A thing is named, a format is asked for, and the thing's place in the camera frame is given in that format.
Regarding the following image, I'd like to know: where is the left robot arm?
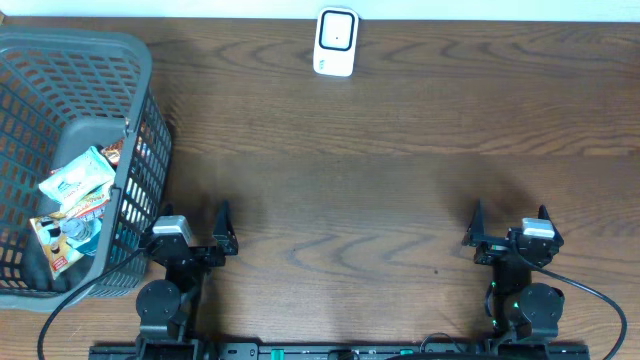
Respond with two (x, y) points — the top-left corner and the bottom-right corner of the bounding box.
(134, 201), (239, 360)

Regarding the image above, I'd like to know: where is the red chocolate bar wrapper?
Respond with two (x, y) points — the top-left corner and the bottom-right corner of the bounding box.
(100, 138), (125, 167)

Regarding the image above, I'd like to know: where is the teal mouthwash bottle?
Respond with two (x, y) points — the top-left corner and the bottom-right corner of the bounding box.
(60, 218), (102, 256)

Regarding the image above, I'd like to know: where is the black right camera cable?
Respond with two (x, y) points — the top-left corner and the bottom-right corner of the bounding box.
(507, 234), (628, 360)

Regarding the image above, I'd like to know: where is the yellow snack chips bag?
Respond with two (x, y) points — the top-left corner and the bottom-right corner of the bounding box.
(29, 181), (113, 280)

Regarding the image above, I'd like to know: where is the black camera cable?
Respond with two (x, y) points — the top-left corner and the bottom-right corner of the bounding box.
(36, 247), (147, 360)
(507, 234), (628, 360)

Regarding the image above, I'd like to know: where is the black left camera cable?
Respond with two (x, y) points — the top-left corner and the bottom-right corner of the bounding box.
(36, 247), (147, 360)

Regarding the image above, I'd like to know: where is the grey plastic mesh basket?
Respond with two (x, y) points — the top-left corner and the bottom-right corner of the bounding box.
(1, 26), (172, 313)

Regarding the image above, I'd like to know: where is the light blue wet wipes pack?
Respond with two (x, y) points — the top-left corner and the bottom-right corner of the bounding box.
(39, 146), (115, 212)

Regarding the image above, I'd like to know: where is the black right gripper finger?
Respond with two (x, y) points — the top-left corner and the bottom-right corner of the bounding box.
(461, 201), (485, 247)
(537, 205), (564, 246)

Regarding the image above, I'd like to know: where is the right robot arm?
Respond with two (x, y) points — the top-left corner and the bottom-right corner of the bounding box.
(462, 204), (565, 344)

